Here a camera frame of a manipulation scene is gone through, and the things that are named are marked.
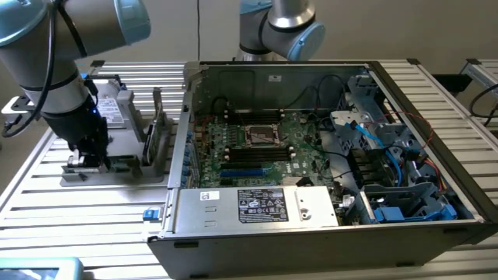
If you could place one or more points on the green RAM stick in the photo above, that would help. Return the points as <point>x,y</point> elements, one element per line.
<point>79,169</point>

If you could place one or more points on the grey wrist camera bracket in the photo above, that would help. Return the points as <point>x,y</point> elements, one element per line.
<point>13,109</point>

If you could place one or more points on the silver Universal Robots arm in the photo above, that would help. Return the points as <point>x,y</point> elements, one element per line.
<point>42,43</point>

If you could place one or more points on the grey parts rack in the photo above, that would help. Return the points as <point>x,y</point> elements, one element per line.
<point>124,175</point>

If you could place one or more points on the green Dell motherboard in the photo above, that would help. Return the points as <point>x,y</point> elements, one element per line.
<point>303,163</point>

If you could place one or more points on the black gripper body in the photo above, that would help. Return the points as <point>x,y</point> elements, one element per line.
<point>73,128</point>

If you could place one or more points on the silver metal disk bay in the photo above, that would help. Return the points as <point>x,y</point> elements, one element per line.
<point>359,96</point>

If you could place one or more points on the blue plastic drive caddy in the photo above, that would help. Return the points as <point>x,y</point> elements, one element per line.
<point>392,214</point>

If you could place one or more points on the silver CPU socket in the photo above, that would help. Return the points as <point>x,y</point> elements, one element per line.
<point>259,134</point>

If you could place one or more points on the black RAM slot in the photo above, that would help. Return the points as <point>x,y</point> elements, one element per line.
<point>257,149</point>
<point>253,118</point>
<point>257,159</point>
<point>253,115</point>
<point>257,153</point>
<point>253,111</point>
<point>257,156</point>

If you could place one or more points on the green graphics card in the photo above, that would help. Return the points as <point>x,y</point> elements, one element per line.
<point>153,140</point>

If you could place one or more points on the blue case latch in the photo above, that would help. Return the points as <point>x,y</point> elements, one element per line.
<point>151,214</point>

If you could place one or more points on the black open PC case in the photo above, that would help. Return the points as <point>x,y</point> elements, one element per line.
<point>311,253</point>

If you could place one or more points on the blue expansion slot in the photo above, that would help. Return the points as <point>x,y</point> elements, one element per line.
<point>240,173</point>

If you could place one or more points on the silver power supply unit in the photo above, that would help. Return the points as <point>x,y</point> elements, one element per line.
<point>225,213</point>

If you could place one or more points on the silver hard disk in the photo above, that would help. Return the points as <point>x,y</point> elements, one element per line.
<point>111,111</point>

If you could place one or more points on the black expansion slot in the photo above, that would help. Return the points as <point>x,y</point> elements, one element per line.
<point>240,166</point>

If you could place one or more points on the green CPU chip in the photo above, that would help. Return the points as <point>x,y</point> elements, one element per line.
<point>121,164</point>

